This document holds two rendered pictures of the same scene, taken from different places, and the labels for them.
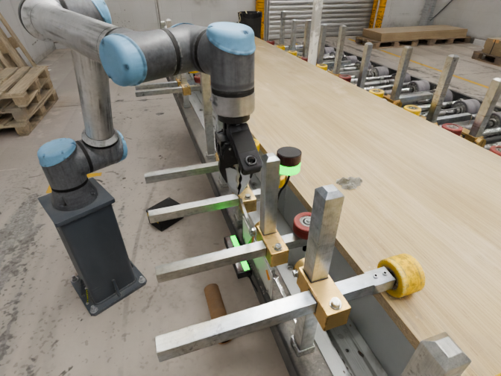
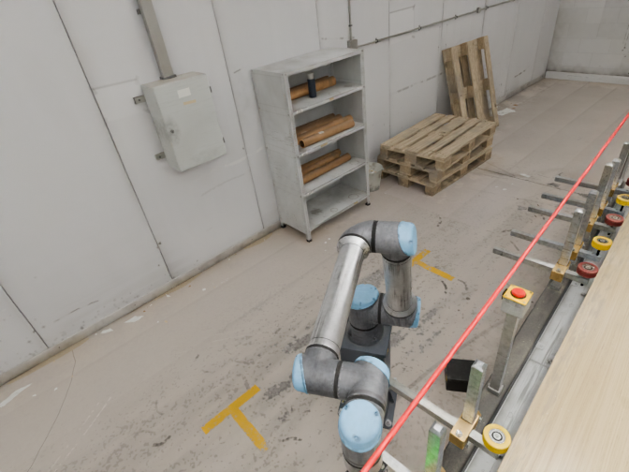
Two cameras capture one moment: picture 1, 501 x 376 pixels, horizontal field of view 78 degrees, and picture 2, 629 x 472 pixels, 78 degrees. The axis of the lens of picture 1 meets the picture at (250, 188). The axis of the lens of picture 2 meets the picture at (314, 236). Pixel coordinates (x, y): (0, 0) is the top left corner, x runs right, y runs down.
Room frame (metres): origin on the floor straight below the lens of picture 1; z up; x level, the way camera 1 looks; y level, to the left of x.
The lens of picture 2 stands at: (0.44, -0.36, 2.16)
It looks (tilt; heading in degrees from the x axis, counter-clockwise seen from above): 34 degrees down; 66
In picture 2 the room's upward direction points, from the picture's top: 8 degrees counter-clockwise
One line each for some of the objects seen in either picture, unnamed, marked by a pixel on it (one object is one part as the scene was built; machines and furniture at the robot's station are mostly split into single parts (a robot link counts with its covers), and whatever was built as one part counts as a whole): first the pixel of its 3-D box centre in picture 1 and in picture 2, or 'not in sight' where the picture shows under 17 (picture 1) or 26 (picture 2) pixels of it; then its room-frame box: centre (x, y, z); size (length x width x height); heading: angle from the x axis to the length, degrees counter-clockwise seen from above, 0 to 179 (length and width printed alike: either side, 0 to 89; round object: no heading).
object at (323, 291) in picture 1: (319, 290); not in sight; (0.39, -0.14, 0.95); 0.13 x 0.06 x 0.05; 19
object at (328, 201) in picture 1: (313, 284); not in sight; (0.41, -0.13, 0.94); 0.03 x 0.03 x 0.48; 19
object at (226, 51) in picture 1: (230, 59); (360, 433); (0.66, 0.04, 1.32); 0.10 x 0.09 x 0.12; 46
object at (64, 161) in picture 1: (64, 162); (365, 305); (1.16, 0.80, 0.79); 0.17 x 0.15 x 0.18; 136
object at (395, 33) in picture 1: (414, 32); not in sight; (8.41, -4.01, 0.23); 2.41 x 0.77 x 0.17; 106
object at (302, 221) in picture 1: (306, 235); not in sight; (0.64, -0.16, 0.85); 0.08 x 0.08 x 0.11
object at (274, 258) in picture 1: (271, 241); not in sight; (0.63, -0.06, 0.85); 0.13 x 0.06 x 0.05; 19
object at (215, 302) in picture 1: (218, 312); not in sight; (0.94, 0.17, 0.04); 0.30 x 0.08 x 0.08; 19
